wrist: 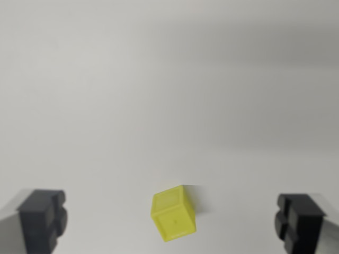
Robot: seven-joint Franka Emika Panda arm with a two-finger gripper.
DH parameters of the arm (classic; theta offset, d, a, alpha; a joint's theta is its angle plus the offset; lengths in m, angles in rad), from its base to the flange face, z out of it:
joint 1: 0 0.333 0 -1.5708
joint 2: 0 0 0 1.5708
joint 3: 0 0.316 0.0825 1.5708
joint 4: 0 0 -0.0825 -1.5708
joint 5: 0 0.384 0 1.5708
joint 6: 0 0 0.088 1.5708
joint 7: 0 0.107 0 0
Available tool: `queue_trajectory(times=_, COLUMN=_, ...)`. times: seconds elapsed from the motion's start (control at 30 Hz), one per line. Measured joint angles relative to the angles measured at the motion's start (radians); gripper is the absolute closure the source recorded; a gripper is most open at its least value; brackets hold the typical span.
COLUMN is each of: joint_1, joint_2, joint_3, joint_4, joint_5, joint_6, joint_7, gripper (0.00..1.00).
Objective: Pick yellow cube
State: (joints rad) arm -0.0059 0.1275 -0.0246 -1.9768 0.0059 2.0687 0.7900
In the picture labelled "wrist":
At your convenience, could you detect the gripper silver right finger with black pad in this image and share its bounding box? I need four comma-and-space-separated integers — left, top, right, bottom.
274, 193, 339, 254

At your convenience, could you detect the yellow plastic cube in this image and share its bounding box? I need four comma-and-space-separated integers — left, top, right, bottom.
150, 184, 197, 243

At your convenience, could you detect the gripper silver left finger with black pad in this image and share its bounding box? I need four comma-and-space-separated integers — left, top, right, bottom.
0, 188, 68, 254

